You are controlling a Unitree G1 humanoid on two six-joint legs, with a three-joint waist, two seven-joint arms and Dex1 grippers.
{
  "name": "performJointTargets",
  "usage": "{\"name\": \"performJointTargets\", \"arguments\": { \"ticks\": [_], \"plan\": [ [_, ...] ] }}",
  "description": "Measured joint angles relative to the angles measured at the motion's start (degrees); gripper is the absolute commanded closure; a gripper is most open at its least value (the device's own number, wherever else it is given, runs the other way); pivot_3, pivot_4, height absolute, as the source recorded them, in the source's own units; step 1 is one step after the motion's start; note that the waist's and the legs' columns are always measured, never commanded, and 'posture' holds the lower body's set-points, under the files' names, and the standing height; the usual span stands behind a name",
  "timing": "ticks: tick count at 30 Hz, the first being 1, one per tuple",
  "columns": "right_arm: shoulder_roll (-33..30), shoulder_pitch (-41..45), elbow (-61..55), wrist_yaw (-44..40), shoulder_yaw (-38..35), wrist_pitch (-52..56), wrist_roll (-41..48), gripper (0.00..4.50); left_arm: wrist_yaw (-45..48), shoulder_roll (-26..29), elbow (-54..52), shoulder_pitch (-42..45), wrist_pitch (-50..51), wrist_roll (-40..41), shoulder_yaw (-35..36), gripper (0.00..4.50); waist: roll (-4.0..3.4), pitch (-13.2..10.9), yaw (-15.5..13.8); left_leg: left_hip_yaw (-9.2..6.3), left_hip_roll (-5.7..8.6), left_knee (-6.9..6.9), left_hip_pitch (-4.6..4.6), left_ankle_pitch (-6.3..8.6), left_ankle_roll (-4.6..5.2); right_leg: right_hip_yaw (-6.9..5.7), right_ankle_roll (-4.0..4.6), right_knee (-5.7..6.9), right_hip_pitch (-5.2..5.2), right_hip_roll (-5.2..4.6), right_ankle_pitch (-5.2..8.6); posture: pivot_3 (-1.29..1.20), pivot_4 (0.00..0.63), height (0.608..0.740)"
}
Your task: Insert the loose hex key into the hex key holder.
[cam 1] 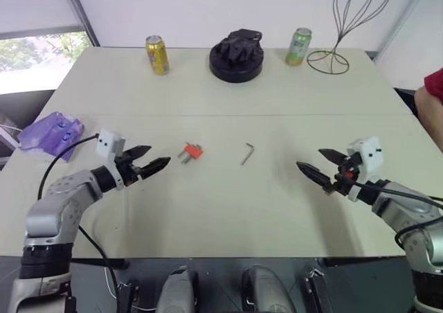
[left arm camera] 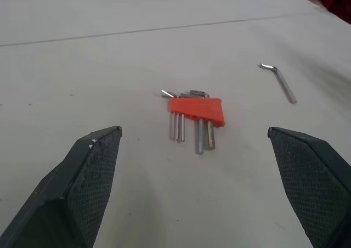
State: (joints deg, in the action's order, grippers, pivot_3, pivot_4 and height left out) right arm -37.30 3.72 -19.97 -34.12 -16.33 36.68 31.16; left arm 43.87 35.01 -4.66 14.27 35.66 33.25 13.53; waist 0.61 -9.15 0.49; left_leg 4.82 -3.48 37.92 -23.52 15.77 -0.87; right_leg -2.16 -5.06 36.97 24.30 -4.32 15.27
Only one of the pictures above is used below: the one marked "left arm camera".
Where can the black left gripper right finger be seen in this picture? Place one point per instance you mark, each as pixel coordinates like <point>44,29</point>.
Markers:
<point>310,176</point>

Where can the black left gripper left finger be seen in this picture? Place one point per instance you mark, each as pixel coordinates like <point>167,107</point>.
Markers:
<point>82,182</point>

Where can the large silver hex key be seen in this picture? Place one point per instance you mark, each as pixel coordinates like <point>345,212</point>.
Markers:
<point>199,135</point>

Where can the hex keys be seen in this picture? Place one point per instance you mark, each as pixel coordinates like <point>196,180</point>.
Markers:
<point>198,110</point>

